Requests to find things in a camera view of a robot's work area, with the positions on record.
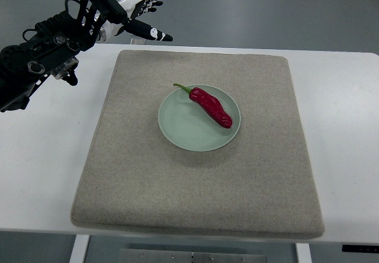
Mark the small clear plastic box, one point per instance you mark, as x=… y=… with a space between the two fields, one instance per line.
x=138 y=41

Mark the metal base plate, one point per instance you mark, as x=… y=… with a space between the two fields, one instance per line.
x=145 y=255

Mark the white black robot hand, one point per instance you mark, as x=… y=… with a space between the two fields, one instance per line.
x=103 y=19

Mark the black table control panel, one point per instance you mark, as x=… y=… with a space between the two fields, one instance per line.
x=369 y=249

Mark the red chili pepper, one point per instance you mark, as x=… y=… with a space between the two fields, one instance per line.
x=210 y=104

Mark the white right table leg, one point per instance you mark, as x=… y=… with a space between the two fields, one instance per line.
x=303 y=253

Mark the white left table leg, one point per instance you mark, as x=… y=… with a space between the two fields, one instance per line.
x=79 y=249

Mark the beige felt mat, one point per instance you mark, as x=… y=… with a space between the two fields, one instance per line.
x=258 y=185

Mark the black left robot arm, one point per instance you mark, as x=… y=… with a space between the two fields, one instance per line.
x=50 y=51

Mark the light green plate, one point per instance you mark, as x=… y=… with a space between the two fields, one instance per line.
x=185 y=124

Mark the white table leg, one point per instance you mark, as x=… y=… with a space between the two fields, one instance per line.
x=79 y=249
x=303 y=253

